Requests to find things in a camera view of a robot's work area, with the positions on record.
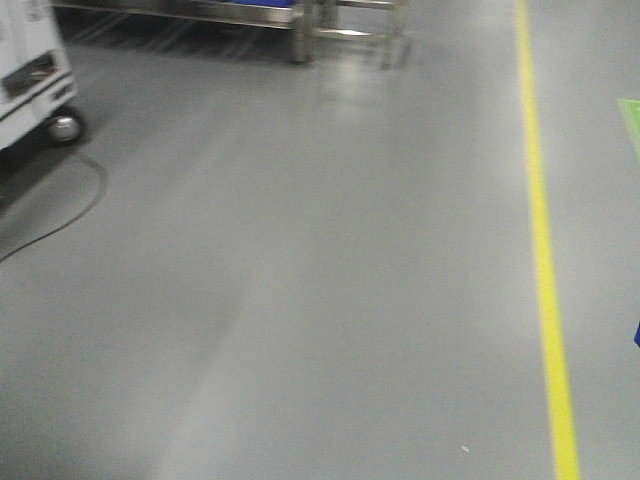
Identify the steel wheeled table frame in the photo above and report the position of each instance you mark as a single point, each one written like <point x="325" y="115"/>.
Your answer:
<point x="306" y="20"/>

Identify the white wheeled cart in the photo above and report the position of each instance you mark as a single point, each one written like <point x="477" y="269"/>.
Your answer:
<point x="37" y="81"/>

